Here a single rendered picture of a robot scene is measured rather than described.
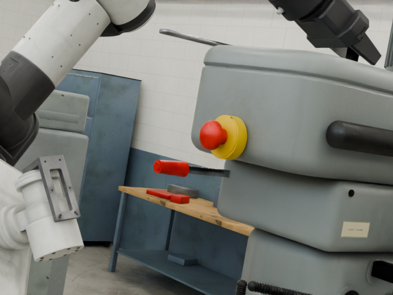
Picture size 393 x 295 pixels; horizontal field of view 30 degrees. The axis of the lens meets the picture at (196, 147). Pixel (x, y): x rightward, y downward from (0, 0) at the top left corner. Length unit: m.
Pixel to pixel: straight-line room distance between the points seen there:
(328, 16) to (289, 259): 0.36
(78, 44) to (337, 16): 0.40
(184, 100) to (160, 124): 0.48
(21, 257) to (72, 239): 0.12
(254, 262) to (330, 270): 0.13
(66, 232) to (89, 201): 7.52
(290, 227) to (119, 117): 7.50
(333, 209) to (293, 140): 0.12
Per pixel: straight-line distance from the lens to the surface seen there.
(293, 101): 0.94
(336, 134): 0.92
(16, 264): 1.04
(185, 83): 8.17
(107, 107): 8.40
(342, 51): 1.19
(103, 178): 8.51
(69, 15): 1.18
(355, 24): 1.10
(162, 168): 1.05
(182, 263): 7.38
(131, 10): 1.20
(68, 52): 1.18
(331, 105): 0.95
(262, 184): 1.09
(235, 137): 0.97
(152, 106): 8.58
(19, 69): 1.15
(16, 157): 1.18
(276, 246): 1.12
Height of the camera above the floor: 1.79
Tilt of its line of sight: 3 degrees down
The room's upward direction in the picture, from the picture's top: 10 degrees clockwise
